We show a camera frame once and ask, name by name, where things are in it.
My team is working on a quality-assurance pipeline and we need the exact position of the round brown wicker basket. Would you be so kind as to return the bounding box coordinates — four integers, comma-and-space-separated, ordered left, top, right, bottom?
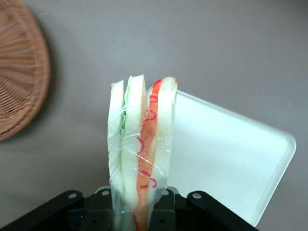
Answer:
0, 0, 51, 142

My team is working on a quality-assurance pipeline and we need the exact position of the cream rectangular tray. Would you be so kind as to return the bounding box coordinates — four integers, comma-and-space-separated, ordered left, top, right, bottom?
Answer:
146, 84, 297, 228

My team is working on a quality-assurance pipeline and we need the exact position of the triangle sandwich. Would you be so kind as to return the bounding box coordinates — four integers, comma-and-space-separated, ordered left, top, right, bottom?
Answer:
107, 74, 179, 231

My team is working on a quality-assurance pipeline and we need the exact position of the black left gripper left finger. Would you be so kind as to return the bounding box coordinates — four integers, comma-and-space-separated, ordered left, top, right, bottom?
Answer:
0, 185, 116, 231

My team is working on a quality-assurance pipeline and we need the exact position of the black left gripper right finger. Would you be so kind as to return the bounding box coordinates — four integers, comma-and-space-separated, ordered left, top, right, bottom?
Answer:
149, 186, 260, 231

